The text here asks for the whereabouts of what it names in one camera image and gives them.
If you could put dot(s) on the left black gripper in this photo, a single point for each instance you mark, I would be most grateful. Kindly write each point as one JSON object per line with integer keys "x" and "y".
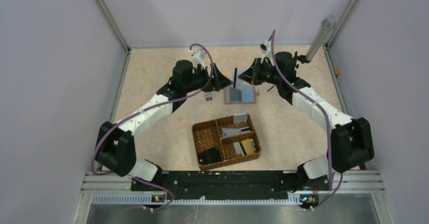
{"x": 218, "y": 82}

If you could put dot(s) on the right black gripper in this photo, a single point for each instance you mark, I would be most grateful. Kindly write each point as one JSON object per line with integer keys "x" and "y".
{"x": 252, "y": 76}

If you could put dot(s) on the silver striped card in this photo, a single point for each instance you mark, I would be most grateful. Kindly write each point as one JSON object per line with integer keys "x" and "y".
{"x": 234, "y": 95}

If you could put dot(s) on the brown leather card holder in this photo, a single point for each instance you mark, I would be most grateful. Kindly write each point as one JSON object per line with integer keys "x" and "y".
{"x": 247, "y": 95}

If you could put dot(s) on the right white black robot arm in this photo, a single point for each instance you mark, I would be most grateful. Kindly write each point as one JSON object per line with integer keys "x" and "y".
{"x": 349, "y": 140}

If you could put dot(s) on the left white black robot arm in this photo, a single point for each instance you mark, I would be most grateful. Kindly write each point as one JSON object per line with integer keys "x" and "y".
{"x": 115, "y": 148}

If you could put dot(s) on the grey card in basket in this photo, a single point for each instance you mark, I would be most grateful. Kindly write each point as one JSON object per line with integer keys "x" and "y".
{"x": 230, "y": 132}

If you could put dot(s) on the grey striped card beside gold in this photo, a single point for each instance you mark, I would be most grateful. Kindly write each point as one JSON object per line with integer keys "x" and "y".
{"x": 237, "y": 148}

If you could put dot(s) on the grey toy brick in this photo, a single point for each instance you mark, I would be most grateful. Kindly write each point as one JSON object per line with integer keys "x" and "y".
{"x": 208, "y": 96}

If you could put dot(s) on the black mini tripod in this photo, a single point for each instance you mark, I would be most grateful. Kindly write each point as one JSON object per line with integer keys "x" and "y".
{"x": 287, "y": 63}

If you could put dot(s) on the brown woven divided basket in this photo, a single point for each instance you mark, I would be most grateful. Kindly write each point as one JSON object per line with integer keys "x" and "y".
{"x": 207, "y": 135}

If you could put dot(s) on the black box in basket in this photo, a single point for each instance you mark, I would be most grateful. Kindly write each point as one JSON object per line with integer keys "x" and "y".
{"x": 209, "y": 156}

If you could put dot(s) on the grey metal pole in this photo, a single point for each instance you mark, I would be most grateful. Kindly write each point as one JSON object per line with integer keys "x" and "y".
{"x": 326, "y": 26}

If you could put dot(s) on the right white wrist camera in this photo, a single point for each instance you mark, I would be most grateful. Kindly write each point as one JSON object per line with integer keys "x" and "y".
{"x": 266, "y": 49}

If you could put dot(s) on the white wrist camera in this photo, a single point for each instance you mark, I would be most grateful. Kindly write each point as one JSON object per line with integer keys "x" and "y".
{"x": 198, "y": 58}
{"x": 266, "y": 49}

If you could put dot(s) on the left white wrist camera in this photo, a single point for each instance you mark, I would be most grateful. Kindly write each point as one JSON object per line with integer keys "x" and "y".
{"x": 198, "y": 58}

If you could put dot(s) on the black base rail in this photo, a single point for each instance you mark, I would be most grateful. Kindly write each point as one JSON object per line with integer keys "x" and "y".
{"x": 237, "y": 185}

